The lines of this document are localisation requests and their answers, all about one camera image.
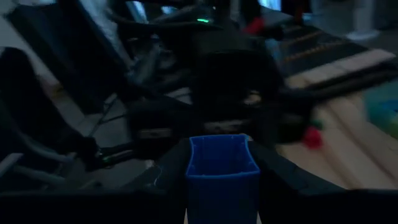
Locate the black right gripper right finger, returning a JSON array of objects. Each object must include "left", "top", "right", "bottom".
[{"left": 248, "top": 140, "right": 352, "bottom": 224}]

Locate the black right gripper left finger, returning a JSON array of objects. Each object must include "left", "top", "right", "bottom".
[{"left": 124, "top": 138, "right": 191, "bottom": 224}]

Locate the red stud block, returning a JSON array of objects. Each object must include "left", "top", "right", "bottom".
[{"left": 303, "top": 127, "right": 323, "bottom": 149}]

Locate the small red tag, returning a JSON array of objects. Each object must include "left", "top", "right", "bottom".
[{"left": 244, "top": 17, "right": 267, "bottom": 35}]

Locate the orange black striped strip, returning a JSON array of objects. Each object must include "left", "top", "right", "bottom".
[{"left": 279, "top": 29, "right": 368, "bottom": 68}]

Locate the teal plastic bin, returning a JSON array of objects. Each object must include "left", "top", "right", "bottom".
[{"left": 364, "top": 80, "right": 398, "bottom": 139}]

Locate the white floor fan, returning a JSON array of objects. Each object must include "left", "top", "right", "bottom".
[{"left": 345, "top": 0, "right": 382, "bottom": 41}]

